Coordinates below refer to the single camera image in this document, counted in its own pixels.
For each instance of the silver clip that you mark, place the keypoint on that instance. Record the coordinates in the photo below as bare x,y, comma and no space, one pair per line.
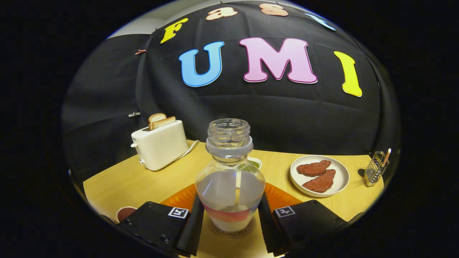
134,114

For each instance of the white divided condiment dish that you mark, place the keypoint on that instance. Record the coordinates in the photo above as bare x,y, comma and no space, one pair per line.
255,163

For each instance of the small black disc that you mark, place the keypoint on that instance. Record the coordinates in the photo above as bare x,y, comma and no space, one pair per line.
360,172

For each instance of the striped paper straw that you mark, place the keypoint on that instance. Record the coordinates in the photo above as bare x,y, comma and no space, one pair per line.
387,156

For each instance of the pink clip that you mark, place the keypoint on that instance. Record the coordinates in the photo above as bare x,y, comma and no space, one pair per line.
140,52

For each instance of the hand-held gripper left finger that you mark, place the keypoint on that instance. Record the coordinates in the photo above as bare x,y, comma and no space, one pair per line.
154,224

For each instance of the black backdrop cloth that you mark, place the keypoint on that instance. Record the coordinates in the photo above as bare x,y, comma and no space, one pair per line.
269,114

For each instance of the clear plastic juice bottle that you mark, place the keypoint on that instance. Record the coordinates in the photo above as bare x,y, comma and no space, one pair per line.
229,190

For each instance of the white toaster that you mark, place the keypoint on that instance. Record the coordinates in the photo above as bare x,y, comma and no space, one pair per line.
161,147

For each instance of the round wooden coaster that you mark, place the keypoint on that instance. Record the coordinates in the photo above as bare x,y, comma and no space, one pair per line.
233,233

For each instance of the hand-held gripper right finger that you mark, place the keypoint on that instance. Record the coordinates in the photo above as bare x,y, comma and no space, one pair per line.
308,224

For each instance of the toast slice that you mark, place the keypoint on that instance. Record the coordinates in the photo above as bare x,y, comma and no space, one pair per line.
157,117
163,123

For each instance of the wooden table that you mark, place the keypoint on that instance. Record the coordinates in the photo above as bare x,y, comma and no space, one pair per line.
143,182

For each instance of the white round plate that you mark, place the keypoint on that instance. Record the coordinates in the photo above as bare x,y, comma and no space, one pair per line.
340,179

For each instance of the brown meat patty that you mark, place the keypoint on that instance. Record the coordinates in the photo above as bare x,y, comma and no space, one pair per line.
313,168
321,182

